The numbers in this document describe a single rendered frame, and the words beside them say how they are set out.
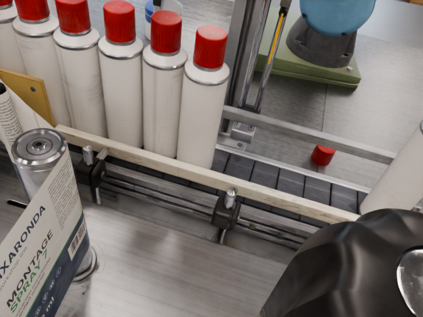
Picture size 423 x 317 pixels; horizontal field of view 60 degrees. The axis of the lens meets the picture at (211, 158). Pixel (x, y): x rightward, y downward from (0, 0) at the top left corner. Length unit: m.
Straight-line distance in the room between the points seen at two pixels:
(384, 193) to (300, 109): 0.31
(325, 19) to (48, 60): 0.43
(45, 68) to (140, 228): 0.22
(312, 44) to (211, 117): 0.44
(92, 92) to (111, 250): 0.19
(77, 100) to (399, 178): 0.40
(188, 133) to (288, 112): 0.32
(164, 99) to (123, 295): 0.22
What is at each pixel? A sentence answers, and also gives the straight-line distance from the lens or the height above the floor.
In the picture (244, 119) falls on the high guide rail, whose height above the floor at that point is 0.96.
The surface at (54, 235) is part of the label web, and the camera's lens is 0.32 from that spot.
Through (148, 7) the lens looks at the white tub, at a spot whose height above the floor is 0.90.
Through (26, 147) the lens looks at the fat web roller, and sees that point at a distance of 0.30.
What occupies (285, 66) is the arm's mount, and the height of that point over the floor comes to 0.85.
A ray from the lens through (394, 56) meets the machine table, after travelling 1.05.
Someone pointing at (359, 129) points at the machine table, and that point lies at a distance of 0.76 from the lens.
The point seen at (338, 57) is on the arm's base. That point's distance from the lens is 0.84.
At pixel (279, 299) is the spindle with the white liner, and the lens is 0.16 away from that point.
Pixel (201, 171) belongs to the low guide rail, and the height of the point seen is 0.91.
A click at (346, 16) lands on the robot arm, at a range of 0.66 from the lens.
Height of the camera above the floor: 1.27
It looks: 47 degrees down
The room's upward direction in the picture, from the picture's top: 11 degrees clockwise
